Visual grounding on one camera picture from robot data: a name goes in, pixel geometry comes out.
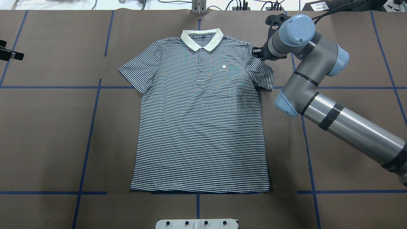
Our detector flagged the black box with label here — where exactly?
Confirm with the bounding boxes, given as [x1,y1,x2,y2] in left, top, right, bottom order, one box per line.
[301,0,354,11]

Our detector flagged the aluminium frame post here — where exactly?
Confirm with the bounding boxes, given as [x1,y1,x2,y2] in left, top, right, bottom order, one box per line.
[191,0,207,15]

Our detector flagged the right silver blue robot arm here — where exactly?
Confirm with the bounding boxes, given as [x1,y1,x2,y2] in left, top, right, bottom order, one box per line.
[252,13,406,186]

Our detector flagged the white camera pole base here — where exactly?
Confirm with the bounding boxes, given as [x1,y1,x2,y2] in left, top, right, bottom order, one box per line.
[155,219,240,229]

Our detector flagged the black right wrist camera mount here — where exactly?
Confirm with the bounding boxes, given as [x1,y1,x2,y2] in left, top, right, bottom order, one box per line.
[265,13,290,39]

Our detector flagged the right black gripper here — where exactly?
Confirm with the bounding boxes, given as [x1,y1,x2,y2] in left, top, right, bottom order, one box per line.
[252,46,280,61]

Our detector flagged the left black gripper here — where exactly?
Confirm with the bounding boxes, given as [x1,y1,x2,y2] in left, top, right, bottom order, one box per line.
[0,40,24,61]

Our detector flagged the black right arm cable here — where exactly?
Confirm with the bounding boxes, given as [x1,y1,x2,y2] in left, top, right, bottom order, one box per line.
[312,0,376,24]

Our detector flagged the striped polo shirt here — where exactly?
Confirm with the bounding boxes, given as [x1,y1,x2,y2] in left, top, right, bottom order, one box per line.
[118,28,274,194]

